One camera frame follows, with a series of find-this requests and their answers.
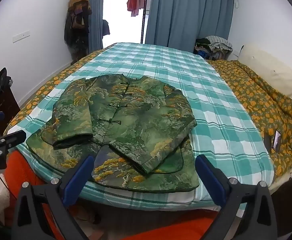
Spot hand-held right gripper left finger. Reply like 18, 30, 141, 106
12, 155, 95, 240

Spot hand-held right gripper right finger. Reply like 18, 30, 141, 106
195, 154, 278, 240

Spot green landscape print padded jacket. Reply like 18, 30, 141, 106
26, 74, 200, 194

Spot pink hanging clothes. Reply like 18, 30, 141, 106
126, 0, 146, 17

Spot orange cloth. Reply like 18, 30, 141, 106
4, 150, 227, 240

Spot smartphone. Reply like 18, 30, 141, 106
265, 130, 283, 152

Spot orange floral quilt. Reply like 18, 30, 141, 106
2, 44, 292, 180

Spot teal white checked bed sheet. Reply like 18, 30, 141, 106
7, 42, 275, 212

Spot dark hanging coat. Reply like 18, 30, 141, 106
64, 10, 91, 65

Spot cream pillow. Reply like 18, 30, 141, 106
236, 44, 292, 113

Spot grey striped cloth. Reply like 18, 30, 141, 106
206, 35, 233, 52

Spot dark green garment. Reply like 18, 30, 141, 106
194, 38, 211, 49

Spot black hanging garment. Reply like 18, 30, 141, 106
102, 19, 111, 37

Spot narrow blue curtain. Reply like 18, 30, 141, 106
81, 0, 105, 54

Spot wide blue curtain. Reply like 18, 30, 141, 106
145, 0, 234, 54

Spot black cable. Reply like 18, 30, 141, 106
0, 169, 18, 201

